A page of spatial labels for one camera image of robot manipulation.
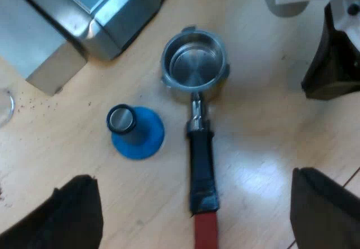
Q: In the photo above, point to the bright blue tamper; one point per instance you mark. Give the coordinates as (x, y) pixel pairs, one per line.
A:
(135, 131)

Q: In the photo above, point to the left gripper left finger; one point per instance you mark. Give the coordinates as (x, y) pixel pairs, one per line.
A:
(59, 218)

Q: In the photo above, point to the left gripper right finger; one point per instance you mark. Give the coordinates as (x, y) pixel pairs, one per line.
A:
(326, 212)

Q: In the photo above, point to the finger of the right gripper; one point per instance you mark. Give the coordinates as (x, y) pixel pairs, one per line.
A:
(332, 66)

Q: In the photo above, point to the steel espresso machine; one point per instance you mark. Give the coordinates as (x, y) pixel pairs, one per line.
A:
(107, 15)

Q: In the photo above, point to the metal block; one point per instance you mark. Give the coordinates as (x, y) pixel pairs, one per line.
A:
(33, 44)

